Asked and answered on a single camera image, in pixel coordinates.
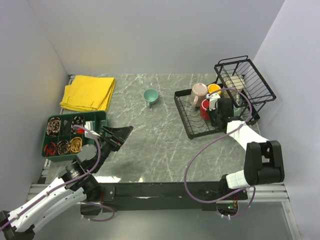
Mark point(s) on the small teal cup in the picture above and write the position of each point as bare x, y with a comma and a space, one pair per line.
150, 96

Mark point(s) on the cream floral mug green interior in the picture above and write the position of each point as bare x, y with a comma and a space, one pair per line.
234, 82

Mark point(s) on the brown coil bottom middle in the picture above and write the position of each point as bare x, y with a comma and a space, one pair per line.
63, 147

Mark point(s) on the green compartment tray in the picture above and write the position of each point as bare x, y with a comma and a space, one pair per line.
98, 117

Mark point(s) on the black front base bar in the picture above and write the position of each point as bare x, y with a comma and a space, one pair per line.
137, 196

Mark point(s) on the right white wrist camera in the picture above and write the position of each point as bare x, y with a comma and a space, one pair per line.
213, 100

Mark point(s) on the striped coil top middle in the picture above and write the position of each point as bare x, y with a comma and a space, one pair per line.
79, 121

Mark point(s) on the striped coil top left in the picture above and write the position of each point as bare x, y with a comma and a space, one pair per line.
53, 126

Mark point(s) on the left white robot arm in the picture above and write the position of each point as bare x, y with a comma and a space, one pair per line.
76, 183

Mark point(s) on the yellow black coil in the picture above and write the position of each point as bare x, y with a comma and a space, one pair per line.
75, 145

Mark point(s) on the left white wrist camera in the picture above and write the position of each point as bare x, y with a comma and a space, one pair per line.
90, 125

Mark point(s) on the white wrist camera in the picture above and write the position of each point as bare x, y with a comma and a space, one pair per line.
213, 100
90, 125

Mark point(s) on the pink mug dark interior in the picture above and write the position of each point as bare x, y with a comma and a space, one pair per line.
199, 92

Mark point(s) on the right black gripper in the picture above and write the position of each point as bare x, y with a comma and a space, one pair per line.
214, 124

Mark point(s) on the red mug black handle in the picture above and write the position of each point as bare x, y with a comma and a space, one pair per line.
205, 104

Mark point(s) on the black wire dish rack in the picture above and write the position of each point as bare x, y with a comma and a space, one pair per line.
244, 93

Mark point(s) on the yellow folded cloth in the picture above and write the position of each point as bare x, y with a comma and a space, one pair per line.
88, 94

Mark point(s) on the grey-green glazed mug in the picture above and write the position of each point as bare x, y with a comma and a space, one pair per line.
237, 111

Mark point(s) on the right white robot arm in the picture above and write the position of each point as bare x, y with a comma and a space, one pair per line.
263, 163

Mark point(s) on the striped coil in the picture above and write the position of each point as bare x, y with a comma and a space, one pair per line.
53, 126
79, 121

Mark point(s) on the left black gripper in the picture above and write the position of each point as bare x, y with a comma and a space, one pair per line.
119, 135

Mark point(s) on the yellow mug black handle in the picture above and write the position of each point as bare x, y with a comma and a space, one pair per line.
212, 88

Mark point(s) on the orange black coil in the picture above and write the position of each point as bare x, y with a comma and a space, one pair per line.
50, 149

